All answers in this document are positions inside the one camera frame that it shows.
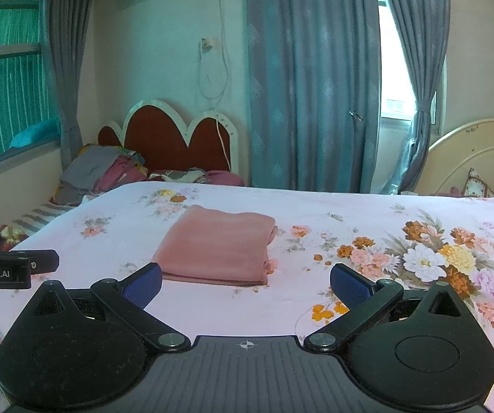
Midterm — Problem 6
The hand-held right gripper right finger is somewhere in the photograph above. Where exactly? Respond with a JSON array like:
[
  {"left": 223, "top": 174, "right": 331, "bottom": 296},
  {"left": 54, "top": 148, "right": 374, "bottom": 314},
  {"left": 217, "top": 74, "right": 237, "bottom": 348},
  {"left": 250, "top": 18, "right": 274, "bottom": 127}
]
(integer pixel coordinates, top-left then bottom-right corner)
[{"left": 302, "top": 263, "right": 473, "bottom": 351}]

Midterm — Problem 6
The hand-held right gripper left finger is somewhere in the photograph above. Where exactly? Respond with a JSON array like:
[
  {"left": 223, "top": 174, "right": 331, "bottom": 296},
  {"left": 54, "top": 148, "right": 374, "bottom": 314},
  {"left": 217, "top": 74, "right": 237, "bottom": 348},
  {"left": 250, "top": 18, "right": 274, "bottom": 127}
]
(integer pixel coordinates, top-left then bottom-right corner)
[{"left": 16, "top": 262, "right": 190, "bottom": 351}]

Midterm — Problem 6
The pink sweater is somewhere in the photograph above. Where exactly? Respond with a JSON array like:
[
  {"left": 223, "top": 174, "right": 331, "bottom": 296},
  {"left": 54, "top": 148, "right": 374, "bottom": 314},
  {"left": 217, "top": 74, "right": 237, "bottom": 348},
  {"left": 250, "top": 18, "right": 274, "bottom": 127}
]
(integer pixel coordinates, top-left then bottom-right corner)
[{"left": 151, "top": 204, "right": 279, "bottom": 287}]

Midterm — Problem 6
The pile of clothes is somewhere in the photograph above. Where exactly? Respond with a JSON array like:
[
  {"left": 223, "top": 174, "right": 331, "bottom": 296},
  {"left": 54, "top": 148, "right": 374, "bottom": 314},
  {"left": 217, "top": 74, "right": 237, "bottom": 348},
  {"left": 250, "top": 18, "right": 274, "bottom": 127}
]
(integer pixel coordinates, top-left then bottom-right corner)
[{"left": 53, "top": 143, "right": 150, "bottom": 206}]

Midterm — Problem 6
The grey striped cloth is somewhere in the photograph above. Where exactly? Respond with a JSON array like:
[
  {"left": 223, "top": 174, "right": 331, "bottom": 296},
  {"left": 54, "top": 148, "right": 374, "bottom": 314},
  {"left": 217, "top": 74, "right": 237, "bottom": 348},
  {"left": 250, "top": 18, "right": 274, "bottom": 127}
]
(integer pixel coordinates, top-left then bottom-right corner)
[{"left": 12, "top": 202, "right": 76, "bottom": 238}]

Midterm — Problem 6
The floral bed sheet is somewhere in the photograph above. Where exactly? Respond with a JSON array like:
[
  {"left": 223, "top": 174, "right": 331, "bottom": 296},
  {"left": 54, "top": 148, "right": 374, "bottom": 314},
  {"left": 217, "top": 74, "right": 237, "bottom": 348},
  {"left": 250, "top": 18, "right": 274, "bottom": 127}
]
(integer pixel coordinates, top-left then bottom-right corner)
[{"left": 0, "top": 181, "right": 494, "bottom": 413}]

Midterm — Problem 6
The patterned cloth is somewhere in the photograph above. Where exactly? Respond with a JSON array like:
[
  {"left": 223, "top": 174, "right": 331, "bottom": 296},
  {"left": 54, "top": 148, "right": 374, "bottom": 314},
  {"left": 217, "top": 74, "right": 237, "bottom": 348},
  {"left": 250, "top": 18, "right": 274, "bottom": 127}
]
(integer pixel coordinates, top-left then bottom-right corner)
[{"left": 148, "top": 168, "right": 210, "bottom": 184}]

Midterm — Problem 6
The teal cloth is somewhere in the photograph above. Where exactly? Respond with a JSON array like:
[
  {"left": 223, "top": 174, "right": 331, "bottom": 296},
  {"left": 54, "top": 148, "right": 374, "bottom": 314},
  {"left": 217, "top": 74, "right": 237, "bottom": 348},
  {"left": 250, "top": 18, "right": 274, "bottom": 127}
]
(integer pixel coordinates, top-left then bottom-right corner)
[{"left": 9, "top": 119, "right": 61, "bottom": 149}]

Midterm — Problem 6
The magenta pillow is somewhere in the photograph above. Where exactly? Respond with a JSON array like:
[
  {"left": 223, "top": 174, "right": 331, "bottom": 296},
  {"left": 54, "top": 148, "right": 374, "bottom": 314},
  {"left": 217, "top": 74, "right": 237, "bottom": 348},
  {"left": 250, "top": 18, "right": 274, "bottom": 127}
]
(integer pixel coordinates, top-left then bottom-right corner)
[{"left": 206, "top": 171, "right": 246, "bottom": 187}]

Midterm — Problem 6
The red heart-shaped headboard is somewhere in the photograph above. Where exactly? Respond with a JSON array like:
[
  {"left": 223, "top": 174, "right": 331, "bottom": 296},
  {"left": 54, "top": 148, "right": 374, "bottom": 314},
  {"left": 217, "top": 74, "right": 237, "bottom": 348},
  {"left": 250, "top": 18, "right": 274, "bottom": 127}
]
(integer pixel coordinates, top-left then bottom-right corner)
[{"left": 98, "top": 99, "right": 240, "bottom": 178}]

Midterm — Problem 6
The teal side window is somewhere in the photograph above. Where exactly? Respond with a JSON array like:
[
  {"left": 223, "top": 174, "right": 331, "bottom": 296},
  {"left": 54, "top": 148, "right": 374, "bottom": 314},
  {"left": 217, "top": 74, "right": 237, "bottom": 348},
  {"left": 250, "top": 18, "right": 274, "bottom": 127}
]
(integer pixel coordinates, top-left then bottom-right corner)
[{"left": 0, "top": 0, "right": 61, "bottom": 169}]

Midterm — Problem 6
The white patterned pillow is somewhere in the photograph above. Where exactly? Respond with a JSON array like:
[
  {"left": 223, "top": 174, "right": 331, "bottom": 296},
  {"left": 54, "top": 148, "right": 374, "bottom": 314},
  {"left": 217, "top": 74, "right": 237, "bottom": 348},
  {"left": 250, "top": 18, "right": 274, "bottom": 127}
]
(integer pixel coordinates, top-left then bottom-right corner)
[{"left": 464, "top": 168, "right": 494, "bottom": 199}]

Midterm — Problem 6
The cream round headboard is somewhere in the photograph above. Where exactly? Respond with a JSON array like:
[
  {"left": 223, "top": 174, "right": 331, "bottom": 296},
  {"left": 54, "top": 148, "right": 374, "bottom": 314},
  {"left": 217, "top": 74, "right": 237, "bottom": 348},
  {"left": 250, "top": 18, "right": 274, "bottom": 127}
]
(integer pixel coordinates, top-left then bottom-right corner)
[{"left": 415, "top": 118, "right": 494, "bottom": 199}]

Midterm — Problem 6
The blue-grey narrow curtain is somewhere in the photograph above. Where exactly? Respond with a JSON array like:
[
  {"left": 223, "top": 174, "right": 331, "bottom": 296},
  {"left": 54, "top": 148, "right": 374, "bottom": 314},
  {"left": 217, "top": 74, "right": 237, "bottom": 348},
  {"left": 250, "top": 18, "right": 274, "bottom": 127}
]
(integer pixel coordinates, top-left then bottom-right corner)
[{"left": 40, "top": 0, "right": 98, "bottom": 161}]

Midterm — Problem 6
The blue-grey wide curtain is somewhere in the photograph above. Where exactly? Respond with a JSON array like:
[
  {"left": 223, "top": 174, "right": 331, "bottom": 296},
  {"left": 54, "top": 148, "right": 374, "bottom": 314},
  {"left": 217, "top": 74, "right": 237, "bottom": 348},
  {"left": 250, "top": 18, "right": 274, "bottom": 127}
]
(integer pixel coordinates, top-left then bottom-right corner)
[{"left": 245, "top": 0, "right": 382, "bottom": 192}]

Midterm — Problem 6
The bright window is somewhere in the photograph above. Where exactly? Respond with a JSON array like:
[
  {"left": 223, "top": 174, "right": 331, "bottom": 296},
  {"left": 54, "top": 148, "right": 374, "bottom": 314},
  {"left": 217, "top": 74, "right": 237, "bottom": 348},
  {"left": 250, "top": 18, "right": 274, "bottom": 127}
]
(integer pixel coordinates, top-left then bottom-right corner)
[{"left": 378, "top": 0, "right": 442, "bottom": 126}]

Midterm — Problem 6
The blue-grey tied curtain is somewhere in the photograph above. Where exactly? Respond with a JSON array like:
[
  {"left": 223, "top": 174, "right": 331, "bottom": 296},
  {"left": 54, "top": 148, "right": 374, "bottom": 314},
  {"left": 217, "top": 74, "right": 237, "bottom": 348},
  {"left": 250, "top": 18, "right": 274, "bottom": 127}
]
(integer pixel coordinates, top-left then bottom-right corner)
[{"left": 376, "top": 0, "right": 452, "bottom": 195}]

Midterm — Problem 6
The white cable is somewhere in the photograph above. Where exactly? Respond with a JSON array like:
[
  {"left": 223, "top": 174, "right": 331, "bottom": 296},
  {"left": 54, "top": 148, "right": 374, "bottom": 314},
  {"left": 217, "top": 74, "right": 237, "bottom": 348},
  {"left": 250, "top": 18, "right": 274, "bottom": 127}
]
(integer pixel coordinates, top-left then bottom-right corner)
[{"left": 199, "top": 0, "right": 236, "bottom": 173}]

